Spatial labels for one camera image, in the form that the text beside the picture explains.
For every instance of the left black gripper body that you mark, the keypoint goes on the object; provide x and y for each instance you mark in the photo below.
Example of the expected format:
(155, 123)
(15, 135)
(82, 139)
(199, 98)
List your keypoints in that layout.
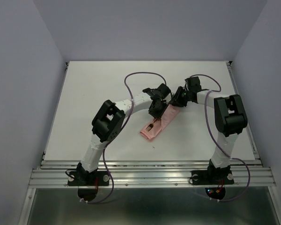
(163, 103)

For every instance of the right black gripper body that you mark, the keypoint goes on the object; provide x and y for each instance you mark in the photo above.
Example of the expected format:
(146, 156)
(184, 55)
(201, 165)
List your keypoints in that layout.
(186, 96)

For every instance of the pink satin napkin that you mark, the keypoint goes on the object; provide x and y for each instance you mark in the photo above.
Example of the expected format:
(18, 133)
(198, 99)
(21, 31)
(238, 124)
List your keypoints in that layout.
(170, 113)

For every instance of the gold fork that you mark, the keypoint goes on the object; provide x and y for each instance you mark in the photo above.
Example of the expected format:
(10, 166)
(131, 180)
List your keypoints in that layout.
(152, 124)

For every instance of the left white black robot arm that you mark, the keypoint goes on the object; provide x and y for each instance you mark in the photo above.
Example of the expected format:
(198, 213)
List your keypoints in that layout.
(108, 123)

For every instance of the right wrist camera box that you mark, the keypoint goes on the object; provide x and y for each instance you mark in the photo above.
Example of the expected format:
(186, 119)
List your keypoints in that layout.
(192, 84)

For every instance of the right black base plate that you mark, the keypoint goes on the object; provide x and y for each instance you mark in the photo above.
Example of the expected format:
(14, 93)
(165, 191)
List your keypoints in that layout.
(204, 177)

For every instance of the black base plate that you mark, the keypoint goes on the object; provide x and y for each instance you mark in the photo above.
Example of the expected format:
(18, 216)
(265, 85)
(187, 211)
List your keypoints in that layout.
(204, 177)
(98, 179)

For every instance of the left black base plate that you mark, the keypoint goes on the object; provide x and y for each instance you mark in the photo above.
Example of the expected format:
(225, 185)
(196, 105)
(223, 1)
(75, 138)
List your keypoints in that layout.
(98, 179)

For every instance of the aluminium frame rail front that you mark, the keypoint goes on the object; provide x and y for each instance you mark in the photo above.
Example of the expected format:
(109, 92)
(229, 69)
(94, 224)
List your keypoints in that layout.
(151, 174)

